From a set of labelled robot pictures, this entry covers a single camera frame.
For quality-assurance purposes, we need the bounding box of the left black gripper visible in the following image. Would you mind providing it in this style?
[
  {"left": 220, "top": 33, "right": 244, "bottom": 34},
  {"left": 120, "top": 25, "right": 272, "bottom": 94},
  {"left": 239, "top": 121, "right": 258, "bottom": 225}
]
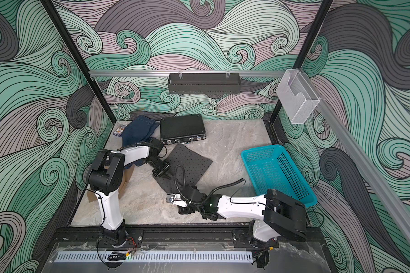
[{"left": 145, "top": 157, "right": 174, "bottom": 179}]

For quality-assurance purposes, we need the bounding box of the grey polka dot skirt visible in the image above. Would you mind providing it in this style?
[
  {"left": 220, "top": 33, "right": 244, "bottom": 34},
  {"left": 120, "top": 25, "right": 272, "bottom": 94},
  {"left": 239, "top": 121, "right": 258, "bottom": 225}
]
[{"left": 154, "top": 144, "right": 213, "bottom": 193}]

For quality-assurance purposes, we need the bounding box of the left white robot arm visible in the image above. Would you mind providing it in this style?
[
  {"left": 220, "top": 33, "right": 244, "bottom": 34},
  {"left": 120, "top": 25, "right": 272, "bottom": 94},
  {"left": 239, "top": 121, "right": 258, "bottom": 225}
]
[{"left": 88, "top": 138, "right": 169, "bottom": 247}]

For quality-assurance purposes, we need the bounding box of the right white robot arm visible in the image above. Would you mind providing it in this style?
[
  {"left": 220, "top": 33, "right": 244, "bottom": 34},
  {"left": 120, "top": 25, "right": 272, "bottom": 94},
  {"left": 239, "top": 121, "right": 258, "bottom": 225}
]
[{"left": 166, "top": 187, "right": 306, "bottom": 243}]

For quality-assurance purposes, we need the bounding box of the tan brown skirt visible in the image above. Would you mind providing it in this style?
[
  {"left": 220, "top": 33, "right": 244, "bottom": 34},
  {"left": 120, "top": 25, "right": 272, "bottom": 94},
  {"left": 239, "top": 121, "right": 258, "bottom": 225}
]
[{"left": 86, "top": 164, "right": 134, "bottom": 202}]

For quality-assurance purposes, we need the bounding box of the black hard case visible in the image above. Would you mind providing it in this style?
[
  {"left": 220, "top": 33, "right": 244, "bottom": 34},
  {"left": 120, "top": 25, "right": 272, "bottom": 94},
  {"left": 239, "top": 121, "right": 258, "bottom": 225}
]
[{"left": 160, "top": 114, "right": 207, "bottom": 145}]

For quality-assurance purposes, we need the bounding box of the dark blue denim skirt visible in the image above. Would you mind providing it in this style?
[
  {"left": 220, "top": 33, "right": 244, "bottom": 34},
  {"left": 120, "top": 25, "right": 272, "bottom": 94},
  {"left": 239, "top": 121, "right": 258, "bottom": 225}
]
[{"left": 121, "top": 115, "right": 159, "bottom": 149}]

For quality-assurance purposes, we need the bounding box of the purple card box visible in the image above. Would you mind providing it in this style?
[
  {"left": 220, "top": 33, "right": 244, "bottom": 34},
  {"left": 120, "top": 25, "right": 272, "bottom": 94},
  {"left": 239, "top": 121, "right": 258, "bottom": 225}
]
[{"left": 113, "top": 125, "right": 126, "bottom": 137}]

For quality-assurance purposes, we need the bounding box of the teal plastic basket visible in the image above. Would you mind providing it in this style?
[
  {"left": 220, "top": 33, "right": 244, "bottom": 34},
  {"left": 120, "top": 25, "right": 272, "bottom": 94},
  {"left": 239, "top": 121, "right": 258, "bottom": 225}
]
[{"left": 240, "top": 144, "right": 318, "bottom": 208}]

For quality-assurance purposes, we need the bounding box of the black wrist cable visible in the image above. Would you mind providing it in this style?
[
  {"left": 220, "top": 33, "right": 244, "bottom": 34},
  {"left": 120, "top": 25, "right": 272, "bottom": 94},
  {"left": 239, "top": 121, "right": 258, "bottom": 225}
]
[{"left": 174, "top": 165, "right": 247, "bottom": 205}]

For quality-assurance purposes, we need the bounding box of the white slotted cable duct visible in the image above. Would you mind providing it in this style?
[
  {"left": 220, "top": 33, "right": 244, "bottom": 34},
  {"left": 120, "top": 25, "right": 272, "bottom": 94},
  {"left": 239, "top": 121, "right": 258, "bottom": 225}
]
[{"left": 54, "top": 251, "right": 254, "bottom": 263}]

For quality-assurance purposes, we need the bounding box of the grey perforated wall shelf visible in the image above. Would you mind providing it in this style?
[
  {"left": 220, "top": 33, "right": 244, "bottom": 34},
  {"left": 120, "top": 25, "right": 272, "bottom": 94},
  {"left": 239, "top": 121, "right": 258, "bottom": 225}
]
[{"left": 167, "top": 73, "right": 241, "bottom": 94}]

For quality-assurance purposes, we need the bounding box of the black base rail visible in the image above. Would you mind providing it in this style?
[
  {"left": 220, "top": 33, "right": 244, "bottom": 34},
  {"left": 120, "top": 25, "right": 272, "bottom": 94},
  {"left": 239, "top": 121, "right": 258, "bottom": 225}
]
[{"left": 47, "top": 223, "right": 325, "bottom": 248}]

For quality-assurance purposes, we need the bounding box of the black right corner post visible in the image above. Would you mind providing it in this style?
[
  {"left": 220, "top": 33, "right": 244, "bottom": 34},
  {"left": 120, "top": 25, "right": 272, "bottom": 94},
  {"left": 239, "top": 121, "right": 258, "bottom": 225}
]
[{"left": 269, "top": 1, "right": 333, "bottom": 125}]

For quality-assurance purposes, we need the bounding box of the black corner post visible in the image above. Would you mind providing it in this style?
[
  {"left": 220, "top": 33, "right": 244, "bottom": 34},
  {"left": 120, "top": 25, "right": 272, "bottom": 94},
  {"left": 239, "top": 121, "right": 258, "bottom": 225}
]
[
  {"left": 269, "top": 1, "right": 333, "bottom": 125},
  {"left": 40, "top": 0, "right": 117, "bottom": 125}
]

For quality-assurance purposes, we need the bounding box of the aluminium back rail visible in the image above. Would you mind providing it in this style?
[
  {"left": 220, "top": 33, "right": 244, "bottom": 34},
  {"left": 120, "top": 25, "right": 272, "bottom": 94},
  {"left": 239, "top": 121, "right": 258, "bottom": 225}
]
[{"left": 89, "top": 69, "right": 285, "bottom": 78}]

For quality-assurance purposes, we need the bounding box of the clear mesh wall holder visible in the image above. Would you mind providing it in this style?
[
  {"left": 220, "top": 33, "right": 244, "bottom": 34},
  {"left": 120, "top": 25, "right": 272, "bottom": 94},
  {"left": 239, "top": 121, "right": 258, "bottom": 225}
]
[{"left": 276, "top": 69, "right": 320, "bottom": 124}]

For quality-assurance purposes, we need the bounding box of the black left corner post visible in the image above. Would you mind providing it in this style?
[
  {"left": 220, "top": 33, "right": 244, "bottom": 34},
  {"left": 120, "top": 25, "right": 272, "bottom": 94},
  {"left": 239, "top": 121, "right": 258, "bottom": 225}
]
[{"left": 40, "top": 0, "right": 117, "bottom": 125}]

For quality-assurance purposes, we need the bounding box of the aluminium side rail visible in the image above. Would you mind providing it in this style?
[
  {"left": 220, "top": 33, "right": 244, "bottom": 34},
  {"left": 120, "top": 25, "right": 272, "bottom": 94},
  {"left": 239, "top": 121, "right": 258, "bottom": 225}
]
[{"left": 300, "top": 72, "right": 410, "bottom": 245}]

